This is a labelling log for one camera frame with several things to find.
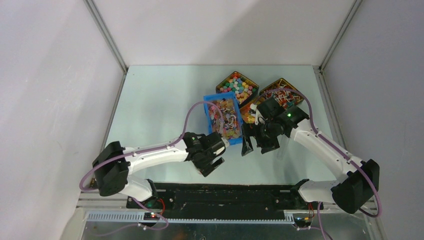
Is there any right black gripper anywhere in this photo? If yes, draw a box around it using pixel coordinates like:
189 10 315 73
241 119 281 156

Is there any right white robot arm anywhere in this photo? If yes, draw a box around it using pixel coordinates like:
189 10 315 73
241 98 380 214

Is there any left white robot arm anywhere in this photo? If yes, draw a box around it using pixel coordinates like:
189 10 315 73
92 131 230 208

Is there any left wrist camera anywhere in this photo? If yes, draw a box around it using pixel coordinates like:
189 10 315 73
213 138 230 157

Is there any clear plastic scoop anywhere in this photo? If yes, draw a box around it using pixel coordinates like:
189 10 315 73
276 136 290 161

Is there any blue plastic candy bin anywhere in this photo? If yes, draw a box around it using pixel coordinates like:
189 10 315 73
203 92 243 145

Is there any tin of lollipops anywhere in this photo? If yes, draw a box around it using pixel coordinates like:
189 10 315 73
257 78 304 109

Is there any tin of gummy candies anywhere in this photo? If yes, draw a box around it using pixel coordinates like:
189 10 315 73
240 98 257 124

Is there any tin of square candies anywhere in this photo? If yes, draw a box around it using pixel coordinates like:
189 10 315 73
215 71 259 107

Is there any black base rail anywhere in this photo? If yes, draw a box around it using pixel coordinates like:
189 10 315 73
146 182 318 221

